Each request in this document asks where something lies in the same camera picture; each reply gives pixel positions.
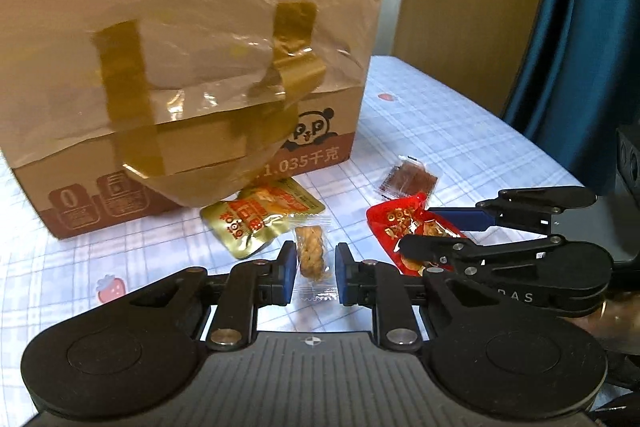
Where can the wooden cabinet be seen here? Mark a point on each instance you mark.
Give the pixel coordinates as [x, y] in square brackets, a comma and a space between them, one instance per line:
[475, 7]

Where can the clear twisted snack packet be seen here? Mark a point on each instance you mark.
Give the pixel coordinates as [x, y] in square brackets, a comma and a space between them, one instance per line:
[311, 252]

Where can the taped cardboard box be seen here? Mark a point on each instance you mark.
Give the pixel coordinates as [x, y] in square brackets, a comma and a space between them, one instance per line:
[200, 7]

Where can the gold snack packet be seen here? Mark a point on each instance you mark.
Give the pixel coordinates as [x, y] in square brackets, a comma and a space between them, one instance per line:
[245, 222]

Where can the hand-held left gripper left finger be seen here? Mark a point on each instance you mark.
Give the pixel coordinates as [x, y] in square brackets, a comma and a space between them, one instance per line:
[286, 274]

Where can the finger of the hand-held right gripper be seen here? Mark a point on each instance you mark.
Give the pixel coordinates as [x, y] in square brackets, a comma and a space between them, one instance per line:
[440, 249]
[465, 219]

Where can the small brown snack packet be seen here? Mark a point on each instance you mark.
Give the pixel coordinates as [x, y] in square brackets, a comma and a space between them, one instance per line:
[410, 179]

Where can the red snack packet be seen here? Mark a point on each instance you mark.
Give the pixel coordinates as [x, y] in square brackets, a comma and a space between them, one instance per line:
[395, 217]

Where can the blue curtain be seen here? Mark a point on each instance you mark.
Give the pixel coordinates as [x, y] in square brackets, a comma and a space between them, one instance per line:
[575, 57]

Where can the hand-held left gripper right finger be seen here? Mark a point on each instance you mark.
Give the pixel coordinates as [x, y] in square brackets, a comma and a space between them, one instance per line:
[344, 274]

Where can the black device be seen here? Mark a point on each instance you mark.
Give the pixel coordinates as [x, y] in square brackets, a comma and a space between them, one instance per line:
[629, 157]

